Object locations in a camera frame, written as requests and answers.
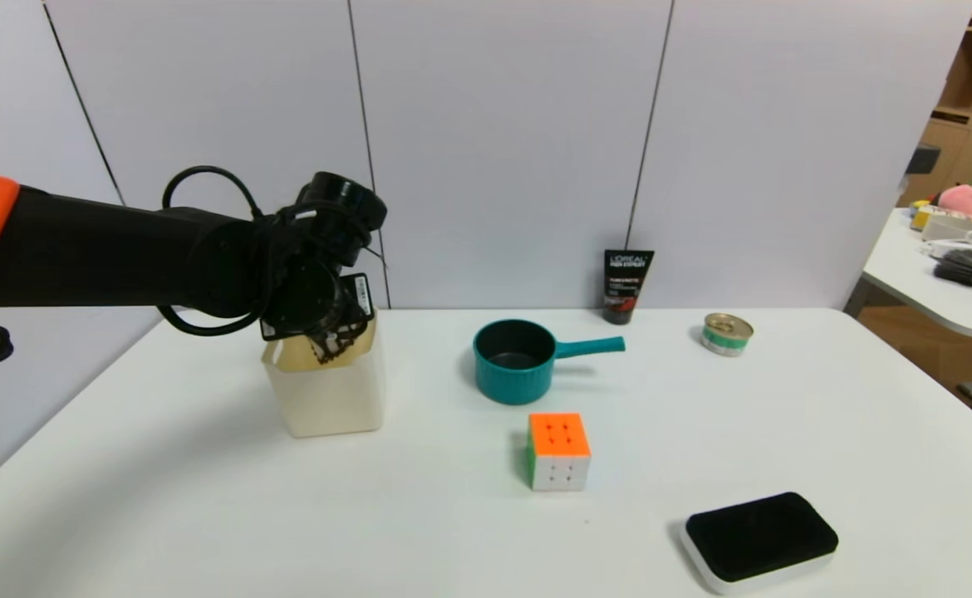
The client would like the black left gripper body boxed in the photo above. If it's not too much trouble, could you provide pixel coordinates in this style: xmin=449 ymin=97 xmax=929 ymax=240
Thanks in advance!
xmin=259 ymin=272 xmax=375 ymax=341

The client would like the cream plastic storage box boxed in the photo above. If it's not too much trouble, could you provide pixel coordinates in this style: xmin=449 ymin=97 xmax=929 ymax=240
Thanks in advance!
xmin=262 ymin=311 xmax=387 ymax=439

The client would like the rubik's cube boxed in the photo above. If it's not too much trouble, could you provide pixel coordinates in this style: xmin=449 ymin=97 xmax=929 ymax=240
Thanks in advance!
xmin=525 ymin=412 xmax=592 ymax=492

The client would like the black face wash tube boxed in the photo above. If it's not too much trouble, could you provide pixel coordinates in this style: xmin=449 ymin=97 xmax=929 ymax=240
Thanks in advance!
xmin=602 ymin=249 xmax=655 ymax=326

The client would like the small green-label tin can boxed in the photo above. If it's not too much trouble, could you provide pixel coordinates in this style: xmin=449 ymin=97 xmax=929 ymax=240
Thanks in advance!
xmin=700 ymin=312 xmax=754 ymax=358

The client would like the black and white eraser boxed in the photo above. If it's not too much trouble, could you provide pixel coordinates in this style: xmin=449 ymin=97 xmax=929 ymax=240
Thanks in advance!
xmin=680 ymin=492 xmax=840 ymax=595

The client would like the white side table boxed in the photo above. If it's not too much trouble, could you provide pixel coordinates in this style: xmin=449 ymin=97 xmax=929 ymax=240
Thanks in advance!
xmin=842 ymin=183 xmax=972 ymax=341

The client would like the pink plush toy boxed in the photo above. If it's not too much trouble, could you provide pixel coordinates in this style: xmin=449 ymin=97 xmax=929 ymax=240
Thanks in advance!
xmin=938 ymin=184 xmax=972 ymax=221

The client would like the black wrist camera with label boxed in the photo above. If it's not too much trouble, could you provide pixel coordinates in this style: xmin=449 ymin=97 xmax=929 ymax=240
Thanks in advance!
xmin=259 ymin=272 xmax=375 ymax=342

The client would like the teal saucepan with handle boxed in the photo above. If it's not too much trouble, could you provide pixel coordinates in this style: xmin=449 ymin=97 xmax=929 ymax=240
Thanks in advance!
xmin=474 ymin=320 xmax=626 ymax=406

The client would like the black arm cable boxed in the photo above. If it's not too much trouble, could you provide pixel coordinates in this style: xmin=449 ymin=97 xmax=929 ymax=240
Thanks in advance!
xmin=157 ymin=164 xmax=264 ymax=338

